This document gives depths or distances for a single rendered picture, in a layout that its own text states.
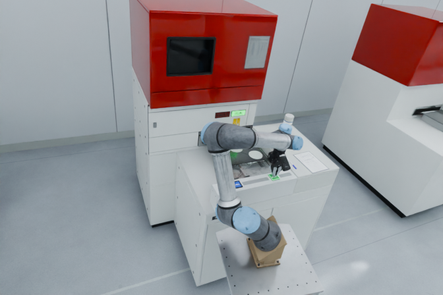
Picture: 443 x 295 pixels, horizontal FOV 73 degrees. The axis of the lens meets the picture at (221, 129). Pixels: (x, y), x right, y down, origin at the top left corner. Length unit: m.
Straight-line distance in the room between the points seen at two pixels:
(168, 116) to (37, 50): 1.72
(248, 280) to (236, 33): 1.37
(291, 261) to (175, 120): 1.13
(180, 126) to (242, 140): 0.90
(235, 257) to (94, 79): 2.47
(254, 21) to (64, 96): 2.29
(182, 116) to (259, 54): 0.67
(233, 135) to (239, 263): 0.68
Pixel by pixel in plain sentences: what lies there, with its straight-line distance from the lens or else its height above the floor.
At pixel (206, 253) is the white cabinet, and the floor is 0.44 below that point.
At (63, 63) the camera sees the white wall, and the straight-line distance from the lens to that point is 3.41.
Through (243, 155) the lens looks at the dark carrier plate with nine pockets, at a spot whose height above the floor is 0.90.
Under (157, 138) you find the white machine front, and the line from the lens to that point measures 2.11.
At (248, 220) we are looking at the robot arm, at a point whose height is 1.12.
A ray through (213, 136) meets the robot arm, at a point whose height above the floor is 1.42.
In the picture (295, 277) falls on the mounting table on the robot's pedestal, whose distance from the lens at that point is 1.66.
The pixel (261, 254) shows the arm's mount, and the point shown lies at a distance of 1.59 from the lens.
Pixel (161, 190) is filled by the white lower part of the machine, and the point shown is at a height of 0.46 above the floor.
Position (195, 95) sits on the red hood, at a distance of 1.96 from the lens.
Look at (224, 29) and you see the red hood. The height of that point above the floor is 1.73.
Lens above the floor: 2.15
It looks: 32 degrees down
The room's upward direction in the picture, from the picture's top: 8 degrees clockwise
